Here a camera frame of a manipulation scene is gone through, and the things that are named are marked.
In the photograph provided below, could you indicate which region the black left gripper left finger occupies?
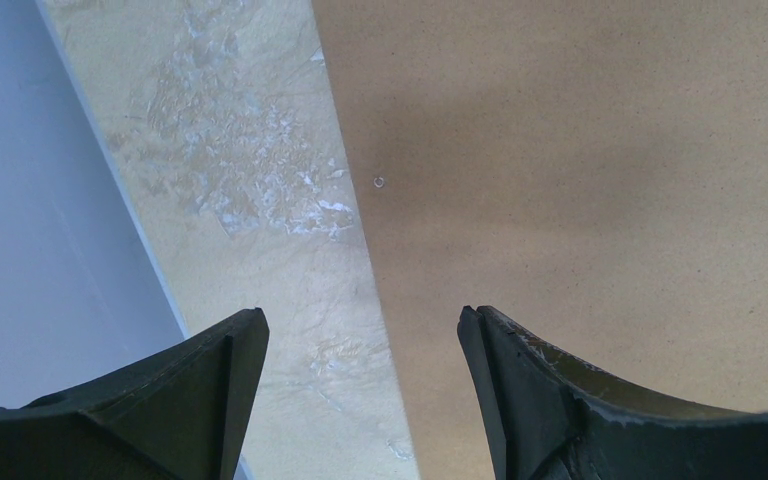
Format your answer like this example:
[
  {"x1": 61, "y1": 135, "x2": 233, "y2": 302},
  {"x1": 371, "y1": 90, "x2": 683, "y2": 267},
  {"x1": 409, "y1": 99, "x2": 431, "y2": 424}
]
[{"x1": 0, "y1": 308, "x2": 269, "y2": 479}]

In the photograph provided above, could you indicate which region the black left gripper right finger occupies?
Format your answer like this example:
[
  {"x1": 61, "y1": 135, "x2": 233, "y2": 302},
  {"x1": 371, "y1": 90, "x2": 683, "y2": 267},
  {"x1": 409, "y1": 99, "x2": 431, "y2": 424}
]
[{"x1": 457, "y1": 306, "x2": 768, "y2": 479}]

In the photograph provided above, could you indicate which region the brown cardboard backing board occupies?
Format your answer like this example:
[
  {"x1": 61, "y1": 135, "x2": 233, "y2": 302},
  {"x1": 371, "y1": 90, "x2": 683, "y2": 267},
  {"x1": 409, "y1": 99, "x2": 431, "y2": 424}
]
[{"x1": 313, "y1": 1, "x2": 768, "y2": 479}]

